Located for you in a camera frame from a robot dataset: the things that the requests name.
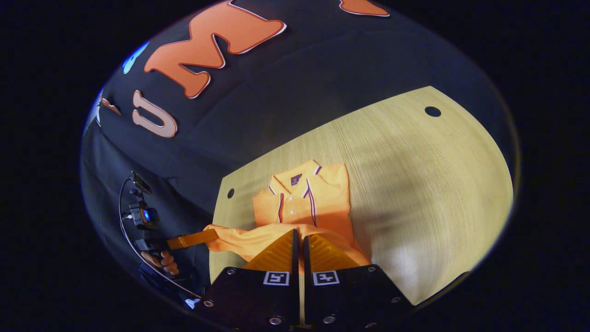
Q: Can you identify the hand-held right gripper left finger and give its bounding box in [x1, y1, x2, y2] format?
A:
[196, 229, 301, 330]

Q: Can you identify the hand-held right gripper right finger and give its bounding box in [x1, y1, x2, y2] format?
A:
[302, 233, 415, 330]

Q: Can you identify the orange polo T-shirt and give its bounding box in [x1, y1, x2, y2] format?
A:
[204, 160, 372, 277]

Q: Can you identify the black backdrop cloth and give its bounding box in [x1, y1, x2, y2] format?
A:
[81, 0, 519, 305]

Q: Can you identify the black cable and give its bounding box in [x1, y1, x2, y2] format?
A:
[118, 178, 202, 299]

